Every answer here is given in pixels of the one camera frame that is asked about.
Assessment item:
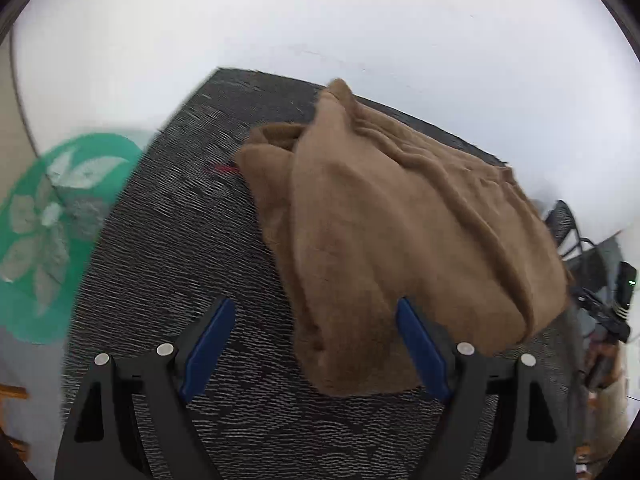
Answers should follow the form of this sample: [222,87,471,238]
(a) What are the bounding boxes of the person's right forearm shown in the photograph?
[592,385,632,466]

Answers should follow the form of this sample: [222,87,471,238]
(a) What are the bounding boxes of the wooden rack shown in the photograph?
[0,382,31,461]

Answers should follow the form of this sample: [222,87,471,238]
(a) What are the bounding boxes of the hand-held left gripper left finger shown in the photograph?
[54,296,237,480]

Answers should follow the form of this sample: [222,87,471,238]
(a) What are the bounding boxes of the brown fleece garment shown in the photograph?
[234,78,573,398]

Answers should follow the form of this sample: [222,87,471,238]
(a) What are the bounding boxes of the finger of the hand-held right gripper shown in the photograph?
[571,287,608,313]

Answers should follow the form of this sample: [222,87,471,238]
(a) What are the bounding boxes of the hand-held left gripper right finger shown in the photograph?
[396,297,576,480]

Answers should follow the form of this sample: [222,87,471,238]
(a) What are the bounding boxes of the black mesh chair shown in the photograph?
[542,200,623,293]

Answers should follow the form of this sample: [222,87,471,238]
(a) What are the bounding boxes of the dark dotted mat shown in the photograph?
[60,66,591,480]

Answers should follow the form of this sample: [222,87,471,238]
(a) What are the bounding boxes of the green floral round mat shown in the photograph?
[0,132,151,346]

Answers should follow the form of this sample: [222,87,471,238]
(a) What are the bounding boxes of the person's right hand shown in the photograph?
[584,332,621,391]

